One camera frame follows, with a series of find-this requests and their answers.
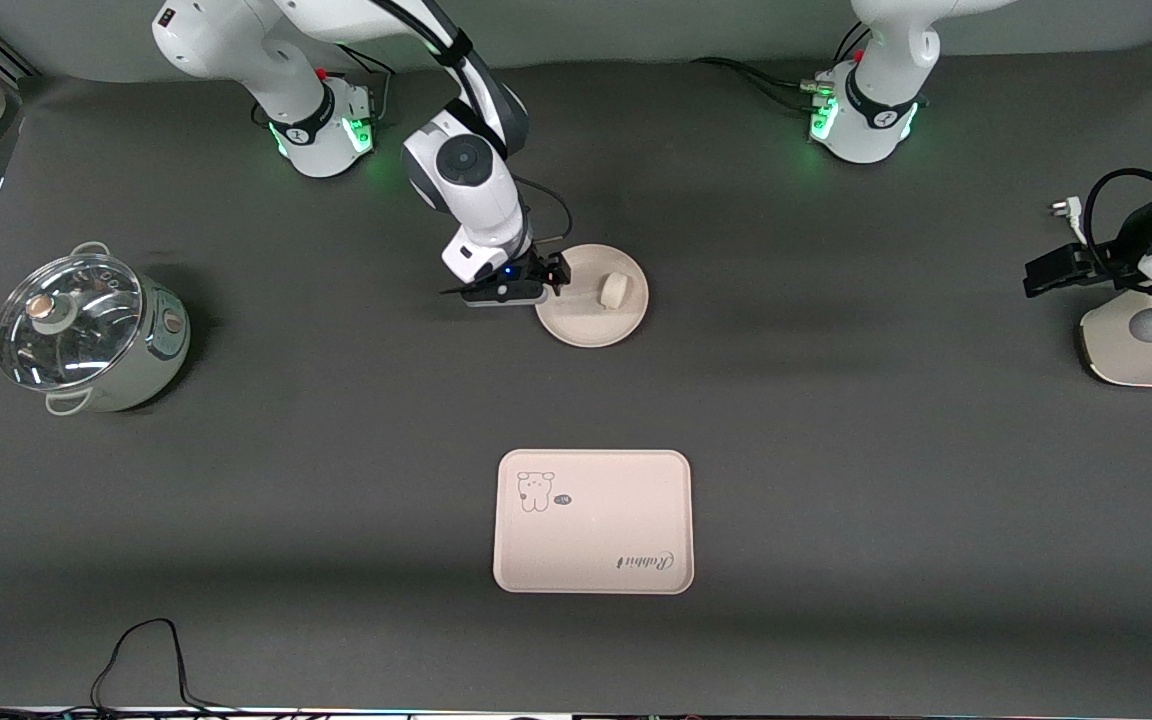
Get white toaster power cable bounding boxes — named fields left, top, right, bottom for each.
left=1051, top=198, right=1089, bottom=249

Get white toaster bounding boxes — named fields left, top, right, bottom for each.
left=1079, top=290, right=1152, bottom=388

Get black right arm base cables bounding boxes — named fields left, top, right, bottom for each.
left=331, top=42, right=404, bottom=126

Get pale green electric pot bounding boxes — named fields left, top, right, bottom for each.
left=0, top=242, right=192, bottom=416

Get black left arm base cables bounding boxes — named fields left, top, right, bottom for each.
left=691, top=25, right=872, bottom=111

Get thin black loose cable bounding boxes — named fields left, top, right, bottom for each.
left=0, top=618, right=237, bottom=720

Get glass pot lid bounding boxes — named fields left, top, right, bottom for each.
left=0, top=252, right=144, bottom=391

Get round beige plate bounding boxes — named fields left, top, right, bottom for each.
left=534, top=244, right=650, bottom=349

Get black arm base cables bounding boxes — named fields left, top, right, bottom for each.
left=331, top=42, right=404, bottom=126
left=691, top=25, right=872, bottom=111

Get beige tray with rabbit print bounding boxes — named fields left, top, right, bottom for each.
left=493, top=449, right=695, bottom=595

